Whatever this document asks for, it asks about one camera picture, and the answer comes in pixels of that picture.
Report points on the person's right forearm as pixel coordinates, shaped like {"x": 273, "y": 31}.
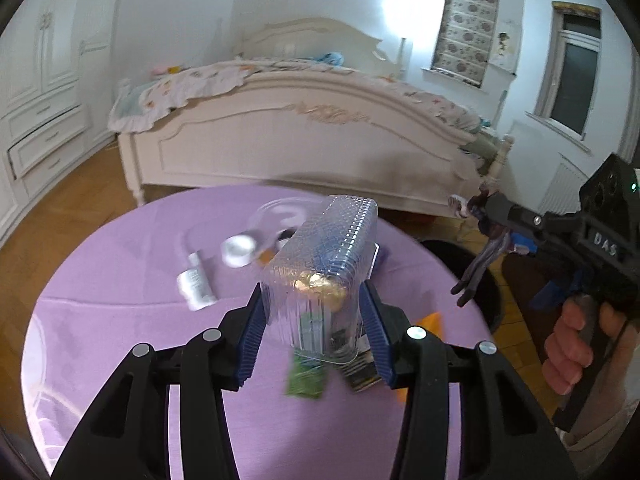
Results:
{"x": 615, "y": 435}

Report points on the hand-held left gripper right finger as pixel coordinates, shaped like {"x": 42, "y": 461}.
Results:
{"x": 377, "y": 345}

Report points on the cream carved bed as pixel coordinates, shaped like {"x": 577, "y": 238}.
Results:
{"x": 300, "y": 150}

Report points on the purple tablecloth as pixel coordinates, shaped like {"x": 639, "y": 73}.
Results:
{"x": 125, "y": 285}

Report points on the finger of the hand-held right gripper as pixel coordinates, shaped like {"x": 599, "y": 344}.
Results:
{"x": 505, "y": 210}
{"x": 525, "y": 247}

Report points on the small white bottle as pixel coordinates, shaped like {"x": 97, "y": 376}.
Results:
{"x": 195, "y": 285}

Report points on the floral window blind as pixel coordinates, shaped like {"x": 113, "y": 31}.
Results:
{"x": 465, "y": 30}

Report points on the blue plush toy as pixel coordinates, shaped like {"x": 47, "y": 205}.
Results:
{"x": 330, "y": 58}

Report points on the clear plastic container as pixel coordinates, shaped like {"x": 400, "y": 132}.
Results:
{"x": 325, "y": 240}

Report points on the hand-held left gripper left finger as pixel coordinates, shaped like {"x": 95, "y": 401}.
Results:
{"x": 250, "y": 345}

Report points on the grey green pillow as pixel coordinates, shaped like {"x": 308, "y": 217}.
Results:
{"x": 480, "y": 149}

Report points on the white framed window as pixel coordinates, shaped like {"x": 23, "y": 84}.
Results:
{"x": 575, "y": 80}

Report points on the dark printed packet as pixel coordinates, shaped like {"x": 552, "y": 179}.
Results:
{"x": 361, "y": 372}

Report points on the white radiator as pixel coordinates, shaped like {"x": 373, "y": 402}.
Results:
{"x": 560, "y": 185}

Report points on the small wall picture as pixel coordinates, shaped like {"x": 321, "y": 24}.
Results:
{"x": 502, "y": 45}

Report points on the floral quilt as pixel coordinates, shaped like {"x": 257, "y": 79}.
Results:
{"x": 175, "y": 85}

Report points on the white cap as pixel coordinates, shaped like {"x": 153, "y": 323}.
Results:
{"x": 239, "y": 251}

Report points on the teal item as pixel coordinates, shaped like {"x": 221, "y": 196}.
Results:
{"x": 486, "y": 123}

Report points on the green gum pack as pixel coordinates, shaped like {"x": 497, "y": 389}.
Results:
{"x": 305, "y": 382}

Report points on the orange packet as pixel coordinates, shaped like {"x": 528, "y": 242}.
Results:
{"x": 401, "y": 394}
{"x": 432, "y": 322}

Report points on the person's right hand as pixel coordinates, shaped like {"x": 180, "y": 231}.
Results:
{"x": 562, "y": 350}

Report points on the black trash bin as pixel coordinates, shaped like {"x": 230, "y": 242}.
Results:
{"x": 480, "y": 285}

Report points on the white wardrobe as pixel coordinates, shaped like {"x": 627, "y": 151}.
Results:
{"x": 45, "y": 110}

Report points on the dark brown chair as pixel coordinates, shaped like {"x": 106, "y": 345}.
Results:
{"x": 530, "y": 285}

